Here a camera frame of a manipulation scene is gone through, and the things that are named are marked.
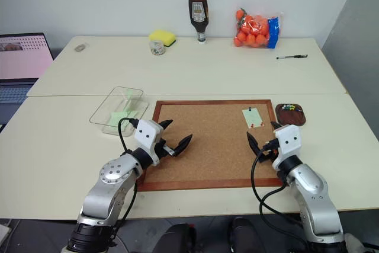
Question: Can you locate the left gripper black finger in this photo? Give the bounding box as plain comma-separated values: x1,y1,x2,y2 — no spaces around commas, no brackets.
158,119,174,132
172,133,194,158

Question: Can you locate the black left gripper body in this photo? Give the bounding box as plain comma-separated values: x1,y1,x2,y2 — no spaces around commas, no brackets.
153,128,176,165

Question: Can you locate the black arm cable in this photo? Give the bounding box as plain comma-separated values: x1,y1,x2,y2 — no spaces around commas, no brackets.
250,140,309,253
111,118,140,236

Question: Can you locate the pale green paper note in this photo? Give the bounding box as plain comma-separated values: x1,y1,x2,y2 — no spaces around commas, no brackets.
242,108,264,130

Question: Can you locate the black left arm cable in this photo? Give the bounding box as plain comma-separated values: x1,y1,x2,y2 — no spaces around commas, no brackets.
111,118,140,236

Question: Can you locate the yellow sponge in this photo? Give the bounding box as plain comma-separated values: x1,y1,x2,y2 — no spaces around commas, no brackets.
149,29,177,49

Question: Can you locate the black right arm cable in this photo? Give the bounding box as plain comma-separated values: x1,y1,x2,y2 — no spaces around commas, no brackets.
250,140,309,253

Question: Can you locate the clear plastic box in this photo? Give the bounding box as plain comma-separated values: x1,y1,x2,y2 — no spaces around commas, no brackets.
88,86,149,138

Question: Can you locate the brown sauce squeeze bottle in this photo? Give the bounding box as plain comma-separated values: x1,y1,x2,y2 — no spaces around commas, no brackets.
188,0,210,46

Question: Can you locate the dark rounded shape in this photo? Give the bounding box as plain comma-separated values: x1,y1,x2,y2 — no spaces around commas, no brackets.
227,216,262,253
161,223,198,253

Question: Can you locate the small clear jar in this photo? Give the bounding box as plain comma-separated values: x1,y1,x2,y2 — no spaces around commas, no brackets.
149,39,166,56

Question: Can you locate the bag of orange fruit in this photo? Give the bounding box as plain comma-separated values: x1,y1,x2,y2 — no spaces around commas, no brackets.
233,7,285,50

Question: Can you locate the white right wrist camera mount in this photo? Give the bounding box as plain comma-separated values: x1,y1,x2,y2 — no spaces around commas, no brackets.
271,124,303,168

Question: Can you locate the grey partition panel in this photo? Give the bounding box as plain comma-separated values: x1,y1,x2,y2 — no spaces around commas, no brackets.
321,0,379,147

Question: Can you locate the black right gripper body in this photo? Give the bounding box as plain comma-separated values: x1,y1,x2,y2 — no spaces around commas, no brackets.
258,139,280,164

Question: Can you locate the brown oval tray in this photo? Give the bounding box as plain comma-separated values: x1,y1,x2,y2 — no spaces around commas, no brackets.
275,103,307,127

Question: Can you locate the wood framed cork board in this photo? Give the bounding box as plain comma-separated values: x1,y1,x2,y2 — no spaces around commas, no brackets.
136,99,287,193

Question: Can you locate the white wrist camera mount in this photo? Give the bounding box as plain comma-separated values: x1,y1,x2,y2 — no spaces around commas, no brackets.
134,119,164,167
271,124,303,168

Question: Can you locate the open laptop computer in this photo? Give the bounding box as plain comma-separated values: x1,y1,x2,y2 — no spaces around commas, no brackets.
0,32,56,126

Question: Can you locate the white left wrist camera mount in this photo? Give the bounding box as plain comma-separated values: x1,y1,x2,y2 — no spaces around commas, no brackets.
134,119,164,167

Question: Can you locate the black ballpoint pen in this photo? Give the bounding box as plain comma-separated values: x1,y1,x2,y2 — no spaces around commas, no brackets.
276,54,309,60

